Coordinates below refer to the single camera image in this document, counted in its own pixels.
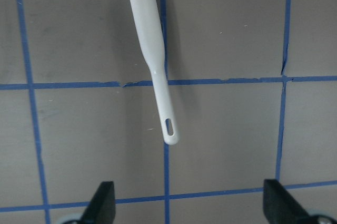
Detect dustpan right gripper black right finger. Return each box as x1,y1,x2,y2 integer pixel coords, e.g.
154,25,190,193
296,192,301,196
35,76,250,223
263,179,310,223

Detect dustpan right gripper black left finger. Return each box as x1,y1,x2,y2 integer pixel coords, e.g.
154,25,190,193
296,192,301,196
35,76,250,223
80,181,116,224

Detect beige hand brush black bristles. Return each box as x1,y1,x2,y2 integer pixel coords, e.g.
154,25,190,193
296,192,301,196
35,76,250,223
130,0,180,145

